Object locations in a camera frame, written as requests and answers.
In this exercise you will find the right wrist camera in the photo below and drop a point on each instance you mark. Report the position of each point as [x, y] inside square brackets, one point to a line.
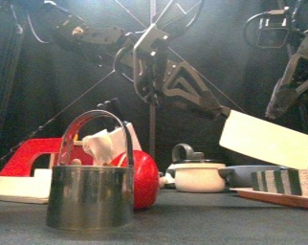
[272, 36]

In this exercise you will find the nori-striped toy sushi piece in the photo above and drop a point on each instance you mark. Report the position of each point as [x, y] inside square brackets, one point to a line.
[290, 182]
[264, 181]

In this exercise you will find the blue-grey toy pan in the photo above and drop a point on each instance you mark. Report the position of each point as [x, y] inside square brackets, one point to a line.
[251, 175]

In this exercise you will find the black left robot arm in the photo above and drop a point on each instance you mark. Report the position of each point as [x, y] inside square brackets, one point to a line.
[96, 35]

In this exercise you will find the red toy tomato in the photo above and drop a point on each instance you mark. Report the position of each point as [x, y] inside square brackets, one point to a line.
[146, 182]

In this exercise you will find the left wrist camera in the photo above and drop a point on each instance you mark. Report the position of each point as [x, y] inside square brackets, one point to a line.
[154, 36]

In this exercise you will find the thin vertical frame pole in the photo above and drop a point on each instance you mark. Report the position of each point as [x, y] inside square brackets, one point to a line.
[152, 127]

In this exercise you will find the pale wooden knife holder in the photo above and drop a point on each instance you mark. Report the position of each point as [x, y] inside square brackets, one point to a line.
[127, 140]

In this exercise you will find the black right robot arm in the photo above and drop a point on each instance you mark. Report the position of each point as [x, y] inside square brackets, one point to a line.
[306, 12]

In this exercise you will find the white toy pot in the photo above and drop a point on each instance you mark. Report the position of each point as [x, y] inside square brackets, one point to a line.
[199, 178]

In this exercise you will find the pink rectangular tray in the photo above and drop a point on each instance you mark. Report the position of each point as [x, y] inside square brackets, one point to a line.
[279, 199]

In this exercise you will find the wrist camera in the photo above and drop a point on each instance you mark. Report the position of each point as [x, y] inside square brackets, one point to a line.
[154, 36]
[272, 36]

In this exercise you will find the red and white toy wedge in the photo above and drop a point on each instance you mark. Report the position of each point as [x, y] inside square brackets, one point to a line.
[24, 156]

